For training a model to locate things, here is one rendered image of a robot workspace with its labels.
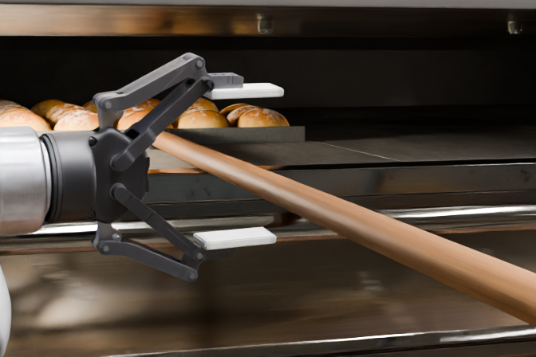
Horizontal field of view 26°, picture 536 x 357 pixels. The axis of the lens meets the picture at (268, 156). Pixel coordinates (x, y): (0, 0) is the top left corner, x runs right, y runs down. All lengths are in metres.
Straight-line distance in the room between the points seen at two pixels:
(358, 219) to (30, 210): 0.27
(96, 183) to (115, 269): 0.59
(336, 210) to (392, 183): 0.60
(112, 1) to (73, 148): 0.42
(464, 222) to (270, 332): 0.42
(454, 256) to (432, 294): 0.86
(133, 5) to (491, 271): 0.71
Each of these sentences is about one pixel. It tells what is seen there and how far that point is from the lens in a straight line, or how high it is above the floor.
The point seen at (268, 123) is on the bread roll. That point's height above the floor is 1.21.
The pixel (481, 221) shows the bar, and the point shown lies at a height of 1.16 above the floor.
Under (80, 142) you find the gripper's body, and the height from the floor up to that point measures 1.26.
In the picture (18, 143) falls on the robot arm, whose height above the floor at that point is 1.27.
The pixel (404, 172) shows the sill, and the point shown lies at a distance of 1.62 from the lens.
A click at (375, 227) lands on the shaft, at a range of 0.93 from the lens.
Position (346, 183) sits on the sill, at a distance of 1.59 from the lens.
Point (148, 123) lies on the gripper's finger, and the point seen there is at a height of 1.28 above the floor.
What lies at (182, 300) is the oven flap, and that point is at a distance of 1.55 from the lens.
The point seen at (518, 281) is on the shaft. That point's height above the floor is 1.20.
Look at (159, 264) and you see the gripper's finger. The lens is 1.02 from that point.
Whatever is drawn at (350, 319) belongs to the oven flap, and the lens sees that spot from 1.61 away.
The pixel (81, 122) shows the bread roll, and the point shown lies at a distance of 1.96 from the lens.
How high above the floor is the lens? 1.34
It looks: 5 degrees down
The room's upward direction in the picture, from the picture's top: straight up
